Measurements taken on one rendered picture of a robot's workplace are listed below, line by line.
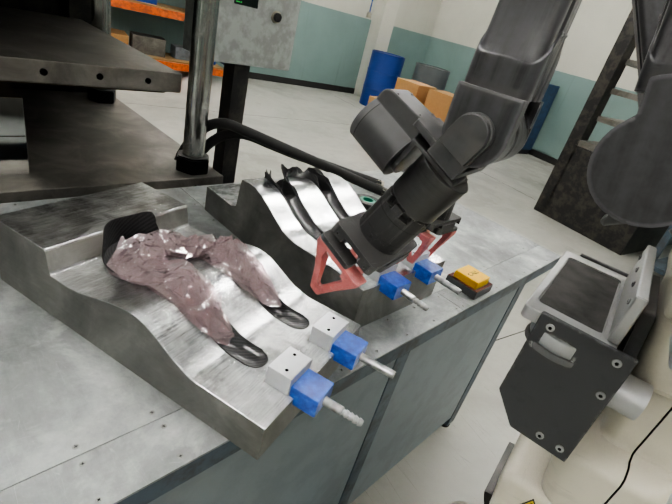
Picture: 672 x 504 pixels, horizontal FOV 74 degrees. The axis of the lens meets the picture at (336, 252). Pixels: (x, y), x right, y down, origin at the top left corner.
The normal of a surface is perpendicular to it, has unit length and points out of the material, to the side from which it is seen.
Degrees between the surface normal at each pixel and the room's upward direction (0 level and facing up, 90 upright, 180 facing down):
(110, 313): 90
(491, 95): 90
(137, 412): 0
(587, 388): 90
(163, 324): 24
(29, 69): 90
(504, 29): 80
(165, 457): 0
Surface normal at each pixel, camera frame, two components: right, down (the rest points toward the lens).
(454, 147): -0.59, 0.25
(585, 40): -0.81, 0.09
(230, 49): 0.68, 0.48
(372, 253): 0.56, -0.57
